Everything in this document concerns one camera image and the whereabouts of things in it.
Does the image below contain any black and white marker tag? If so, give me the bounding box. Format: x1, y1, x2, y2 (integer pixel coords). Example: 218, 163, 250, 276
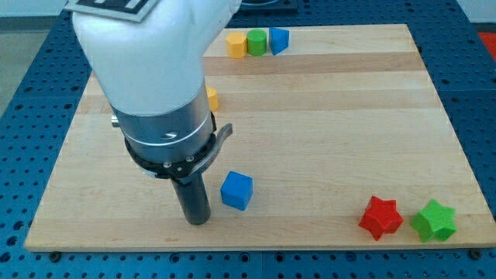
64, 0, 159, 22

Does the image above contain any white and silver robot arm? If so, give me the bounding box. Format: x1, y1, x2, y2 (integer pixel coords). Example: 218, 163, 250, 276
72, 0, 241, 164

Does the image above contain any yellow hexagon block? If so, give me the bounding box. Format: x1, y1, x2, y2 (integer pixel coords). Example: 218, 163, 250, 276
226, 32, 247, 59

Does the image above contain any green star block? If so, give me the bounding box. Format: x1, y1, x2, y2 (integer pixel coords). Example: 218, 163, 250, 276
409, 199, 457, 243

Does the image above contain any yellow block behind arm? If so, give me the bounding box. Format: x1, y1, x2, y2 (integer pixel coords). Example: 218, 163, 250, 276
206, 86, 219, 112

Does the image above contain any wooden board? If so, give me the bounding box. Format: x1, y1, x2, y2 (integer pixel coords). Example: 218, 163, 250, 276
25, 25, 495, 252

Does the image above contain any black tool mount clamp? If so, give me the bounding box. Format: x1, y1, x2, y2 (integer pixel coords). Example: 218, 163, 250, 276
125, 123, 233, 184

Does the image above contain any red star block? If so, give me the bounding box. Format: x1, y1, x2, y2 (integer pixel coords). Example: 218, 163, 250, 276
359, 196, 404, 241

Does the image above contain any blue cube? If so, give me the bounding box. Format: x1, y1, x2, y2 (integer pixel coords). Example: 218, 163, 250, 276
220, 171, 253, 211

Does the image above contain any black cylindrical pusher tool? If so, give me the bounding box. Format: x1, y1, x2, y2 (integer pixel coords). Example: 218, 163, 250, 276
171, 174, 211, 226

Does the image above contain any blue triangular prism block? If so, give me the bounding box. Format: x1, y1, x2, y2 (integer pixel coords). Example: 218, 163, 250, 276
269, 27, 290, 55

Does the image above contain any green cylinder block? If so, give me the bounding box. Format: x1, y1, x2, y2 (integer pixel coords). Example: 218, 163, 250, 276
246, 29, 267, 57

